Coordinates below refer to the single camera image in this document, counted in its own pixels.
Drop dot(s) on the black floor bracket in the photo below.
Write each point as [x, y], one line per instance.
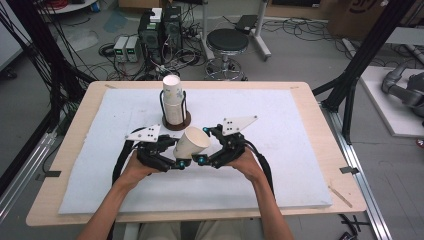
[350, 230]

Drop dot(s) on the person's right hand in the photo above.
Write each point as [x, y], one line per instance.
[251, 166]

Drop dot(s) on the white paper cup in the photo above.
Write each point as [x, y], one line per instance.
[186, 146]

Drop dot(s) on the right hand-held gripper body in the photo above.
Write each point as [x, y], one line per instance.
[231, 146]

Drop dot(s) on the white foam mat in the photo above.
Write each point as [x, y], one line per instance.
[283, 160]

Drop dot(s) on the stack of paper cups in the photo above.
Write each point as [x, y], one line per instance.
[173, 110]

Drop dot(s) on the white metal stand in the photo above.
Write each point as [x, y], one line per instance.
[259, 33]

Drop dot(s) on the black round stool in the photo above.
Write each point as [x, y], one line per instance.
[227, 39]

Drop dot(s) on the black computer tower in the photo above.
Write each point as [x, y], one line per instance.
[149, 36]
[172, 30]

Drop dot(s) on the white platform board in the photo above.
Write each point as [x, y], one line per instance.
[383, 110]

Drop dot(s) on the white wheeled panel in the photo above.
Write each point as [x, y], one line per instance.
[8, 43]

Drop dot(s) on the small white box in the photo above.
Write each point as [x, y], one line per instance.
[156, 15]

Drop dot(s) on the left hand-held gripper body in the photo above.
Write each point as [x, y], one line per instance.
[146, 151]

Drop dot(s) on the person's left hand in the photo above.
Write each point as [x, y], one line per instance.
[133, 173]

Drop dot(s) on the grey power supply unit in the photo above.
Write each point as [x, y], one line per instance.
[120, 48]
[132, 48]

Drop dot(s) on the brown cardboard box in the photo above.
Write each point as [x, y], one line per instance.
[346, 20]

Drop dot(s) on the thin wooden stick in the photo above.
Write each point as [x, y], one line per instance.
[340, 196]

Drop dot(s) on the flat black device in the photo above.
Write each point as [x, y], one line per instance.
[246, 22]

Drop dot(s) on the white round table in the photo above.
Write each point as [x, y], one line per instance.
[76, 7]

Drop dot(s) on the light wooden table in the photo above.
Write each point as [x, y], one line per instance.
[308, 110]

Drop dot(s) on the black metal frame post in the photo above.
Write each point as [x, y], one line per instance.
[373, 43]
[40, 43]

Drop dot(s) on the aluminium floor rail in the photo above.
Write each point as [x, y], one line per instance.
[368, 200]
[24, 181]

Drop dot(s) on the black tape piece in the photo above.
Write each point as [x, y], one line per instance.
[349, 170]
[53, 173]

